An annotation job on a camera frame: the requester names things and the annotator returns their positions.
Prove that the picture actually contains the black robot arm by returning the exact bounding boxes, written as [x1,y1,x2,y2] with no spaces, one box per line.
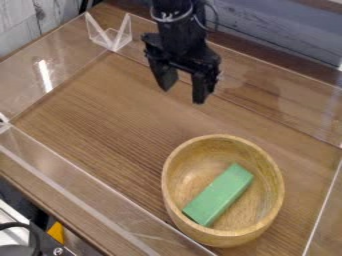
[142,0,222,104]

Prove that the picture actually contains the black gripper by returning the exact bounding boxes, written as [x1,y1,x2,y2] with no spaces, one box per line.
[141,14,223,105]

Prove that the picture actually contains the green rectangular block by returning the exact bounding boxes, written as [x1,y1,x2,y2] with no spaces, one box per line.
[182,163,254,227]

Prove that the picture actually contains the black cable lower left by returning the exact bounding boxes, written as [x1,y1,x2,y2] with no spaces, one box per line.
[0,221,42,256]

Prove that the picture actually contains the black device yellow sticker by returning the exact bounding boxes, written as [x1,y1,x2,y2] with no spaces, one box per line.
[30,222,105,256]

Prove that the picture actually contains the brown wooden bowl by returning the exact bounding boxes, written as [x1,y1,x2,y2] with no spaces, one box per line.
[162,134,285,248]

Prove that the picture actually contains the clear acrylic tray walls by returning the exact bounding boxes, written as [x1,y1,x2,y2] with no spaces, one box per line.
[0,7,342,256]

